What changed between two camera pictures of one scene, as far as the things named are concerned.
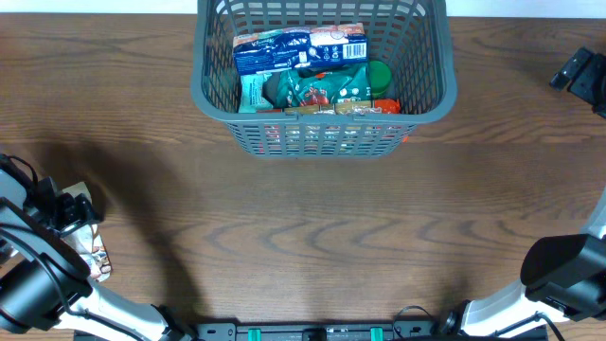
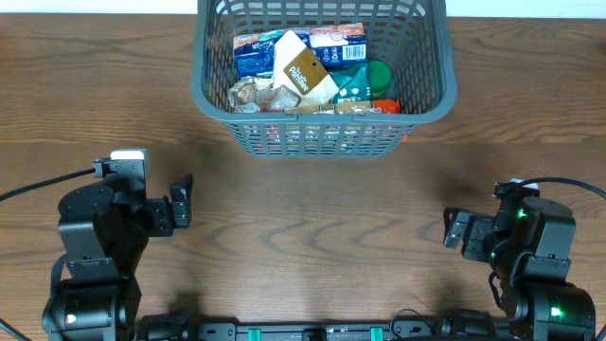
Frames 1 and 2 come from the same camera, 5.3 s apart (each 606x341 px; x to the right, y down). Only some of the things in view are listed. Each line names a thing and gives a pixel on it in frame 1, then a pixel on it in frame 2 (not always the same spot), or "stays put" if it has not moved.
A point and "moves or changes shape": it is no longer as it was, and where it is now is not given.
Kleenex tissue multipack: x=275 y=49 stays put
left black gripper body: x=76 y=214 to x=169 y=214
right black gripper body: x=575 y=69 to x=472 y=235
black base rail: x=297 y=331 stays put
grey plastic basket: x=410 y=35 stays put
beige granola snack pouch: x=87 y=241 moves or changes shape
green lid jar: x=380 y=78 stays put
